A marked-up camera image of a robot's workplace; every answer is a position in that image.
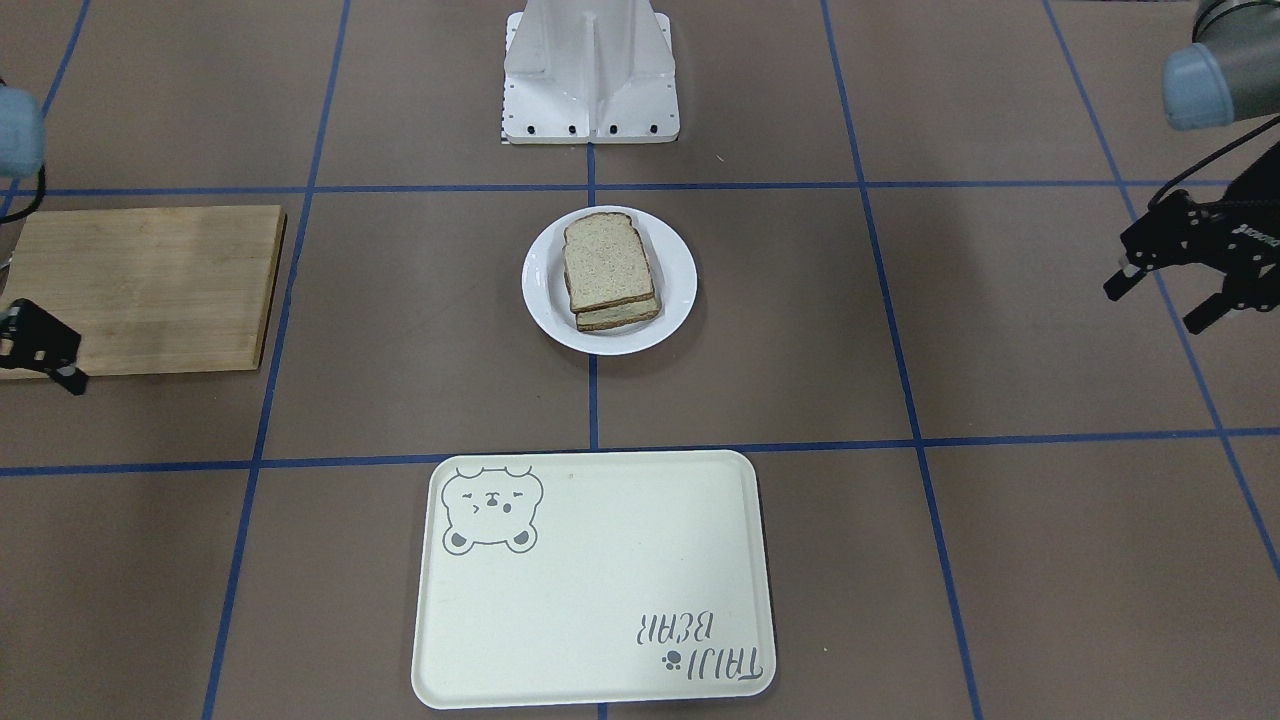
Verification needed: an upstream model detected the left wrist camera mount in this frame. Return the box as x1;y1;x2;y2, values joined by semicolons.
1103;190;1231;301

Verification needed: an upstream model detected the white camera mast base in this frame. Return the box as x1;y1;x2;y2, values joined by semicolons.
500;1;681;145

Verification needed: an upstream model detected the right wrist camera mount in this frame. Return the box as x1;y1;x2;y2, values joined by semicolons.
1;299;90;396

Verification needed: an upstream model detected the bread slice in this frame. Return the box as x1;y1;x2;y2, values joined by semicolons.
563;211;657;314
575;295;660;332

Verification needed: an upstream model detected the cream bear serving tray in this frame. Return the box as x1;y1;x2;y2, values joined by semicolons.
410;448;777;710

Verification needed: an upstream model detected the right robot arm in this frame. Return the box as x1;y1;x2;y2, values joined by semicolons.
1;83;46;179

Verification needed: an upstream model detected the white round plate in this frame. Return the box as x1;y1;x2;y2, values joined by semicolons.
520;205;699;356

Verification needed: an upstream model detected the top bread slice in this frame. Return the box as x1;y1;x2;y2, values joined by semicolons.
563;211;657;314

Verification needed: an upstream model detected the bottom bread slice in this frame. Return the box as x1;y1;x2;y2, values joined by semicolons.
575;295;660;332

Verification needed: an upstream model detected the bamboo cutting board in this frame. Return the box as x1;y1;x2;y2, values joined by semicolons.
3;205;287;377

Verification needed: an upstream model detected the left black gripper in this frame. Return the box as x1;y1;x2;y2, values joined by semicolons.
1183;170;1279;334

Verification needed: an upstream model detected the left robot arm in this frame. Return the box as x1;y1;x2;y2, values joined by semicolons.
1148;1;1279;334

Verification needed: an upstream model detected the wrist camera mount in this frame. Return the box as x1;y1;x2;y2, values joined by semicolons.
1;299;90;396
1103;190;1231;301

